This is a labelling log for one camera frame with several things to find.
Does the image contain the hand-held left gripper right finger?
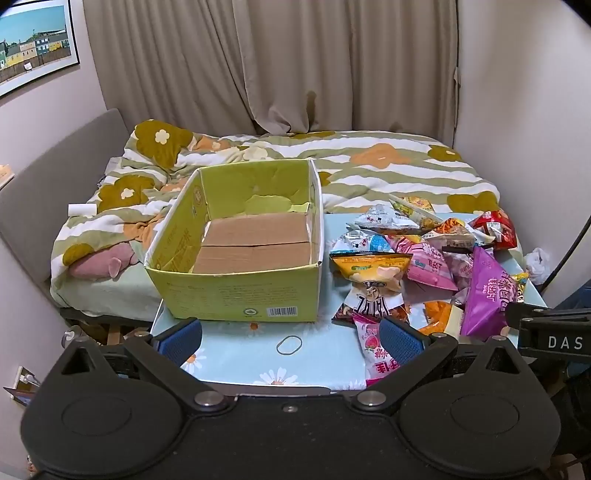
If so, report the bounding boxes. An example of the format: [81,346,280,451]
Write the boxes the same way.
[351,318,539,414]

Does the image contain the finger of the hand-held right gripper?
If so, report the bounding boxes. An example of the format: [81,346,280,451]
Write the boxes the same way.
[505,302,591,329]
[516,316,591,358]

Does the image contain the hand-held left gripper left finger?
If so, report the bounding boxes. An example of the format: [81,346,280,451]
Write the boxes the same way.
[44,318,236,414]

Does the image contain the pink strawberry snack packet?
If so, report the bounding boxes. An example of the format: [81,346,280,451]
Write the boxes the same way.
[353,316,416,388]

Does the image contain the white and brown snack bag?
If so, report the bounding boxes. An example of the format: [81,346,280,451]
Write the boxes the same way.
[331,281,409,326]

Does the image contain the purple snack bag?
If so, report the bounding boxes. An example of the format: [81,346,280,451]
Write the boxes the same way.
[460,247,522,340]

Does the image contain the yellow-green cardboard box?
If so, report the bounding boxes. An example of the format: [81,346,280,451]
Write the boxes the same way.
[144,159,324,322]

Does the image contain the yellow chip bag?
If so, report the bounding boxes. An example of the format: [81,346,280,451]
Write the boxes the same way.
[329,251,413,294]

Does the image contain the white and blue snack packet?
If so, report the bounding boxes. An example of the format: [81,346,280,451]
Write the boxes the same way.
[330,231,393,254]

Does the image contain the white and red snack packet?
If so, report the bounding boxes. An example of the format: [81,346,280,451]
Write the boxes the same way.
[347,204,421,234]

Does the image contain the small orange snack packet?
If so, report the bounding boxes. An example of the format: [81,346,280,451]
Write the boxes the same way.
[418,300,455,335]

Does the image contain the white plastic bag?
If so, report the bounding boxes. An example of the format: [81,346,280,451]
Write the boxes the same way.
[524,248,552,284]

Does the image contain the light blue daisy tablecloth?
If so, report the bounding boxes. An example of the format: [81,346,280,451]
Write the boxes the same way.
[150,212,550,393]

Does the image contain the light pink snack packet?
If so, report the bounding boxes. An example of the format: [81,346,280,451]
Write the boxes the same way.
[443,249,476,289]

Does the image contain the grey rubber band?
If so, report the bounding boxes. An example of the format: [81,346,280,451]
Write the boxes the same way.
[276,335,304,356]

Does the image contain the pink plush pillow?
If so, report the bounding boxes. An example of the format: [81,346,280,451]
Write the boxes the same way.
[69,242,140,280]

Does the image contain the green and yellow snack packet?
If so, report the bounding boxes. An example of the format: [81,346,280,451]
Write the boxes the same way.
[389,194,444,229]

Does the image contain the floral striped blanket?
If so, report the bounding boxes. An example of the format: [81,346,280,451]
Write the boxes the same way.
[50,119,525,308]

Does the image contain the grey bed headboard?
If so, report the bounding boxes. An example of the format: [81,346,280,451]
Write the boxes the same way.
[0,108,130,282]

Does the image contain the beige curtain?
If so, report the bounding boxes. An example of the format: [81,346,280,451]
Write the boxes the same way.
[83,0,460,137]

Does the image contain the black cable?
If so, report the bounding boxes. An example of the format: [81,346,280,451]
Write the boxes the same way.
[545,217,591,289]

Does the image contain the framed wall picture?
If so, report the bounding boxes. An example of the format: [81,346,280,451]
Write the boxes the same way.
[0,0,80,97]

